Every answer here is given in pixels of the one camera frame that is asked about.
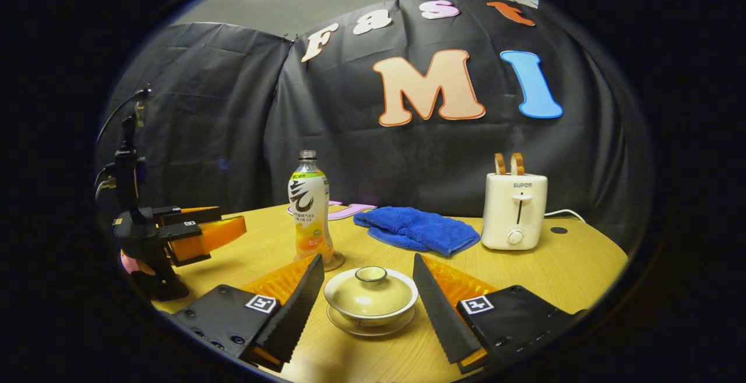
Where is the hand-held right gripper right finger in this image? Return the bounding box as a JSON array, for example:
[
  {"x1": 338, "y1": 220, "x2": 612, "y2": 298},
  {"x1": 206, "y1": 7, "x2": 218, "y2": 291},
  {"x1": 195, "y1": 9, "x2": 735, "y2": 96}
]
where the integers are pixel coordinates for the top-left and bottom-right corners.
[{"x1": 413, "y1": 254, "x2": 586, "y2": 374}]

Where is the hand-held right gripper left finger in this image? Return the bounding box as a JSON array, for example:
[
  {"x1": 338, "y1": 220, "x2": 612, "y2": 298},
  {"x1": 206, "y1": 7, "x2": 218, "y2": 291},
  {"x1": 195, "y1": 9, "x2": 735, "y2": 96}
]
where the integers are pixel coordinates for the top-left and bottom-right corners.
[{"x1": 172, "y1": 254, "x2": 325, "y2": 372}]

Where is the white teacup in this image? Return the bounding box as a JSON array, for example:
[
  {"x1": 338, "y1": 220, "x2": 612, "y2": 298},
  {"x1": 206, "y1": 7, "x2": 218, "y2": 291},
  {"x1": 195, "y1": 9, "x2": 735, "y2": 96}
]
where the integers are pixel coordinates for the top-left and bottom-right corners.
[{"x1": 323, "y1": 281, "x2": 420, "y2": 326}]

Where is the plastic water bottle white label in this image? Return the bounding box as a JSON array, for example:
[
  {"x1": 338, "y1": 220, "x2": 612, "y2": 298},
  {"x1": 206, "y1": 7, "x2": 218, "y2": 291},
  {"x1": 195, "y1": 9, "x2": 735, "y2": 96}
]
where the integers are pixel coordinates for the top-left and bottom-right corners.
[{"x1": 288, "y1": 150, "x2": 336, "y2": 264}]

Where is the blue towel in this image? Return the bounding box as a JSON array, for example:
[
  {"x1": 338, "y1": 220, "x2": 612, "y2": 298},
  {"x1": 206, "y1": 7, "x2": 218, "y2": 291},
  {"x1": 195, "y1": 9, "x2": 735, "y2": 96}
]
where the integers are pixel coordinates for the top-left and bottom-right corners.
[{"x1": 353, "y1": 206, "x2": 481, "y2": 257}]

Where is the pink letter cutout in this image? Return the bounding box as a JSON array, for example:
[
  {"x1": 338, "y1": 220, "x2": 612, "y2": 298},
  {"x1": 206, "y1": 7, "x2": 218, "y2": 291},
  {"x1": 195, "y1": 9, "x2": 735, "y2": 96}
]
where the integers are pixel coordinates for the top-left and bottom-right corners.
[{"x1": 286, "y1": 200, "x2": 378, "y2": 221}]

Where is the white toaster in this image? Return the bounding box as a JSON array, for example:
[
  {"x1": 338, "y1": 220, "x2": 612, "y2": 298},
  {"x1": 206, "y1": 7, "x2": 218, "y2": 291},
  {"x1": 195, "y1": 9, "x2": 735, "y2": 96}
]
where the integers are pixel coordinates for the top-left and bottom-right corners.
[{"x1": 481, "y1": 173, "x2": 548, "y2": 251}]

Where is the black backdrop cloth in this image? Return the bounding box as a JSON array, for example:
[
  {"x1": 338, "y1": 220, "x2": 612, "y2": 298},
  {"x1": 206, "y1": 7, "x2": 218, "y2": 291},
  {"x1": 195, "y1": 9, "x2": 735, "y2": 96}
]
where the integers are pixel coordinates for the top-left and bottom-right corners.
[{"x1": 96, "y1": 0, "x2": 653, "y2": 255}]

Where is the white toaster cable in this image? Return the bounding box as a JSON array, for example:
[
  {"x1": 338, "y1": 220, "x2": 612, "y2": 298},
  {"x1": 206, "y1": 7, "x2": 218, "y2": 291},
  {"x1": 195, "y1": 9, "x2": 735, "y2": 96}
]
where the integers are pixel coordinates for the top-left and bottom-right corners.
[{"x1": 544, "y1": 209, "x2": 586, "y2": 223}]

